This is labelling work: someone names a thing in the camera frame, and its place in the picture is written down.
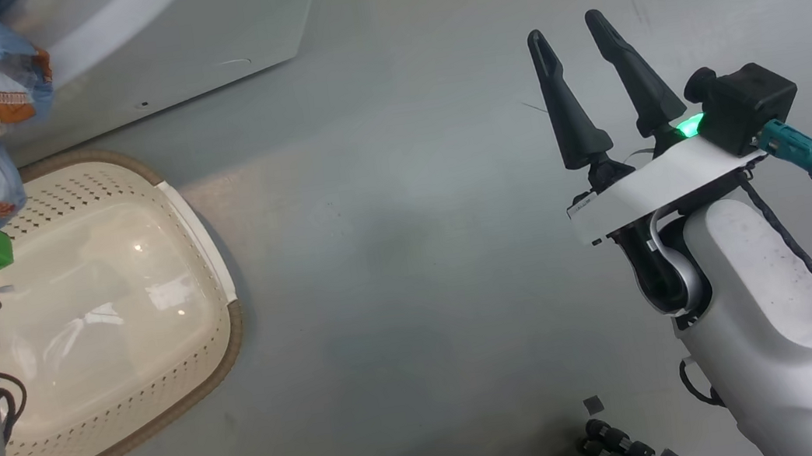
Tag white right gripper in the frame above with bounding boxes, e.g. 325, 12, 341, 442
524, 0, 775, 252

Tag white front-load washing machine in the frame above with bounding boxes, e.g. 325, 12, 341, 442
0, 0, 344, 170

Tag cream perforated laundry basket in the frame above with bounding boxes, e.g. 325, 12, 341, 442
0, 132, 262, 456

